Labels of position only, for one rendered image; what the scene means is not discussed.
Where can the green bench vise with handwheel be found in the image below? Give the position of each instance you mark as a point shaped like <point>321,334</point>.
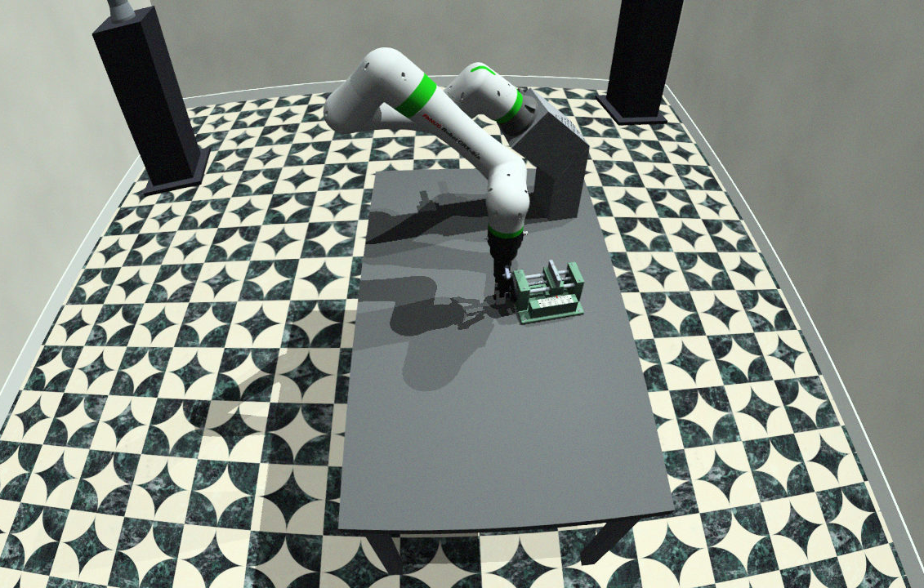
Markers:
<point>554,298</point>

